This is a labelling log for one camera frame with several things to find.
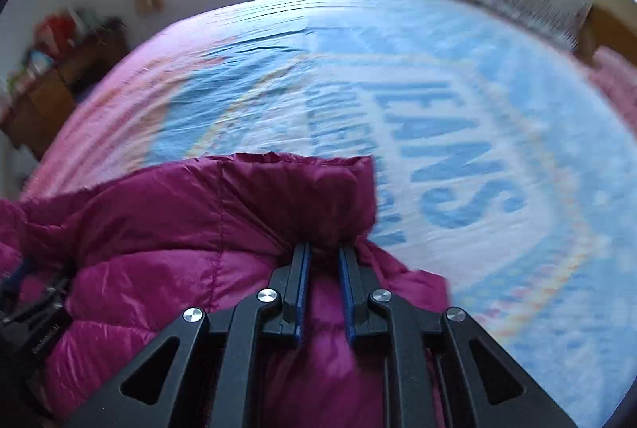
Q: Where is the cream arched headboard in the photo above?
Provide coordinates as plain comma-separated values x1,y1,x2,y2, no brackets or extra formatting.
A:
575,0,637,64

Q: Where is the brown wooden desk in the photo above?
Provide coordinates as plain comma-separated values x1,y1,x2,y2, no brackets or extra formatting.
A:
1,17,129,160

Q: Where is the folded pink blanket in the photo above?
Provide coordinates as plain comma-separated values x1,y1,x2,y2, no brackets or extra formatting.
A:
590,46,637,133

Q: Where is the patterned grey pillow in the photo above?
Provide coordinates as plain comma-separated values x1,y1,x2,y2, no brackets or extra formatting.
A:
475,0,593,52

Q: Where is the pink and blue bedsheet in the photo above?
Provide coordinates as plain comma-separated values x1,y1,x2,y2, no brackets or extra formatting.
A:
23,0,636,427

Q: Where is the magenta puffer down jacket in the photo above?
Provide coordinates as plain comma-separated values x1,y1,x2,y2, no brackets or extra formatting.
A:
1,153,448,427

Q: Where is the red gift box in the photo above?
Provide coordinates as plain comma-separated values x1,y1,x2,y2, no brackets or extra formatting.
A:
33,12,77,60

